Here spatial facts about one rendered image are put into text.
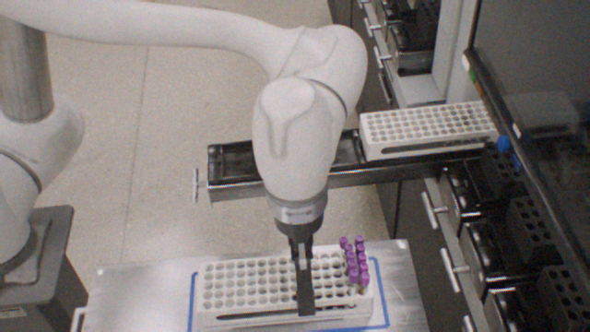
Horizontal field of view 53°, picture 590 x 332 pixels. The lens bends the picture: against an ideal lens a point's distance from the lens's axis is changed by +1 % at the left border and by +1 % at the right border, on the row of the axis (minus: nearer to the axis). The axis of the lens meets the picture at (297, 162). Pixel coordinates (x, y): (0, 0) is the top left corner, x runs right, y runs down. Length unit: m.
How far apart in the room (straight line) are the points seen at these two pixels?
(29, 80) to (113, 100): 1.71
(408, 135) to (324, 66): 0.51
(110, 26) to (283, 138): 0.27
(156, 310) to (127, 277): 0.10
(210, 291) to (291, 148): 0.39
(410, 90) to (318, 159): 0.89
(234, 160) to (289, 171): 0.60
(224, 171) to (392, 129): 0.38
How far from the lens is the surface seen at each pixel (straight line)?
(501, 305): 1.11
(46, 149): 1.34
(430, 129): 1.31
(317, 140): 0.72
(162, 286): 1.13
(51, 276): 1.38
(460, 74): 1.42
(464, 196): 1.25
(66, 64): 3.25
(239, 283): 1.05
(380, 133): 1.30
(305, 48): 0.83
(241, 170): 1.31
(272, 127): 0.71
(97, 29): 0.81
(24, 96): 1.25
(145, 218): 2.35
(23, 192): 1.33
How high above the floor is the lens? 1.74
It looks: 46 degrees down
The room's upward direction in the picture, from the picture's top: 4 degrees counter-clockwise
